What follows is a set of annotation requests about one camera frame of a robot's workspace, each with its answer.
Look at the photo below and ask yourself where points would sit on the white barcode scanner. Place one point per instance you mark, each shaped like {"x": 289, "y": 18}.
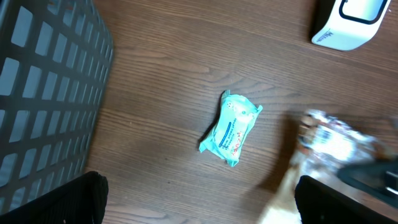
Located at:
{"x": 347, "y": 24}

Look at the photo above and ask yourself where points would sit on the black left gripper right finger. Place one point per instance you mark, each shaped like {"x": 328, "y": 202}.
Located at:
{"x": 318, "y": 203}

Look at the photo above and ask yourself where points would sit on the beige brown snack pouch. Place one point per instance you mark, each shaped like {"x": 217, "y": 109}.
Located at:
{"x": 324, "y": 145}

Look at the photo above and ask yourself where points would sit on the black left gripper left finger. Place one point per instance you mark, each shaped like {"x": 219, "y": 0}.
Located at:
{"x": 82, "y": 200}

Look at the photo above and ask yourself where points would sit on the grey plastic basket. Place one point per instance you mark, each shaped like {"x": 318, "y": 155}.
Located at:
{"x": 56, "y": 58}

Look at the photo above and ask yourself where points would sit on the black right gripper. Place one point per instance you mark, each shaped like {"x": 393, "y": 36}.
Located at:
{"x": 378, "y": 179}

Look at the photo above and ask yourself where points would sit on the teal tissue pack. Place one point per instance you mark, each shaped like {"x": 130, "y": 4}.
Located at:
{"x": 236, "y": 120}

